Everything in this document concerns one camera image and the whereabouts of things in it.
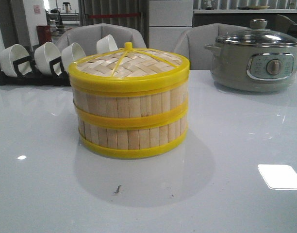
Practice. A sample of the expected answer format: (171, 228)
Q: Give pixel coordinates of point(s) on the bamboo steamer tray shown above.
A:
(134, 138)
(131, 107)

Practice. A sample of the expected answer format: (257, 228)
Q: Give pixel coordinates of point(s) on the bamboo steamer lid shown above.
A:
(129, 72)

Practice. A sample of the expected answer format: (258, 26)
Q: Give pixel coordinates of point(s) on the grey armchair right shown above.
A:
(192, 41)

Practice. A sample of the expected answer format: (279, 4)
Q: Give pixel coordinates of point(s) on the grey armchair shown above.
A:
(192, 41)
(88, 36)

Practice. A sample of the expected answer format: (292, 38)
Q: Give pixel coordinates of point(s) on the white bowl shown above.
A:
(70, 54)
(43, 55)
(9, 55)
(106, 44)

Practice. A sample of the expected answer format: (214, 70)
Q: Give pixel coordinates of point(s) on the white cabinet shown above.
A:
(167, 20)

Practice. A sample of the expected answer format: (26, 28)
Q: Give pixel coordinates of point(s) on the grey armchair left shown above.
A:
(88, 36)

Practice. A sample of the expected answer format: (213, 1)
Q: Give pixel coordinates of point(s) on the red barrier belt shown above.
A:
(114, 16)

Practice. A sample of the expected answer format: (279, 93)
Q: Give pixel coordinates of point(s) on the grey electric cooker pot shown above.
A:
(252, 68)

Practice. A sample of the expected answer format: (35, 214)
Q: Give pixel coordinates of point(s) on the black dish rack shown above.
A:
(58, 75)

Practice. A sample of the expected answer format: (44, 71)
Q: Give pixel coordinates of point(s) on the dark counter shelf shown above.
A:
(240, 17)

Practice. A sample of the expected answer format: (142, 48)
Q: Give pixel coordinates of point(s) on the red bin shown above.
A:
(43, 33)

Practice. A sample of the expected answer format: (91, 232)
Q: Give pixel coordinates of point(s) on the glass pot lid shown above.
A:
(258, 35)

